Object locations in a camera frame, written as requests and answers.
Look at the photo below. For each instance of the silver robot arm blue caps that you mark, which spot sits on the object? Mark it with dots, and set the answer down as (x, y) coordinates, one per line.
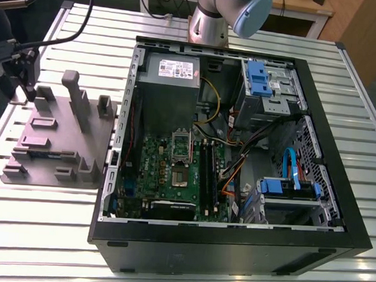
(207, 27)

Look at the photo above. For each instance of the brown wooden cabinet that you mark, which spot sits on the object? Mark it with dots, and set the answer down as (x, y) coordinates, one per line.
(366, 37)

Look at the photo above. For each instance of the black open PC case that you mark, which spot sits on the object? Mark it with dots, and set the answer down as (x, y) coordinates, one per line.
(232, 252)

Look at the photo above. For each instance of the blue RAM stick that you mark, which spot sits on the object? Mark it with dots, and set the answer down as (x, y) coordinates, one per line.
(50, 155)

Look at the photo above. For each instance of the blue plastic drive carrier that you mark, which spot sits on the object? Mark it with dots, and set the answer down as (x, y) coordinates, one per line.
(259, 78)

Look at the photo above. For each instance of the dark installed RAM stick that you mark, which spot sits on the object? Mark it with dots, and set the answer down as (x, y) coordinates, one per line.
(213, 181)

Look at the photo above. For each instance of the black RAM slot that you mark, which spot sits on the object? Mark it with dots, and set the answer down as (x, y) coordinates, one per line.
(202, 174)

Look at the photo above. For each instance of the perforated metal disk bay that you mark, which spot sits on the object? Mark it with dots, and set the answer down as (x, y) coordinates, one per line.
(286, 211)

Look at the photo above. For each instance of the black graphics card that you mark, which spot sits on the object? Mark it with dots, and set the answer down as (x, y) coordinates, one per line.
(171, 210)

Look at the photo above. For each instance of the grey power supply white label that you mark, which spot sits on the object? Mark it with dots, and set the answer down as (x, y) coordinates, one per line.
(168, 101)

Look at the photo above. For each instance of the green motherboard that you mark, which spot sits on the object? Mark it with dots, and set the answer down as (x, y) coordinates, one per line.
(154, 177)

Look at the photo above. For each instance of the grey parts rack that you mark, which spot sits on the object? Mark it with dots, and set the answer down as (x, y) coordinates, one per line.
(65, 159)

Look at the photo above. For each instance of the grey metal drive cage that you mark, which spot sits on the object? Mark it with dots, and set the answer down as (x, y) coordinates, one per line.
(273, 108)

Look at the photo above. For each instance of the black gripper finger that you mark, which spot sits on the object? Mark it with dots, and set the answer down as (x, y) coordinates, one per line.
(35, 71)

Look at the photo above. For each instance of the hard disk in blue carrier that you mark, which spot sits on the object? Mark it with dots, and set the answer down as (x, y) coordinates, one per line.
(273, 186)

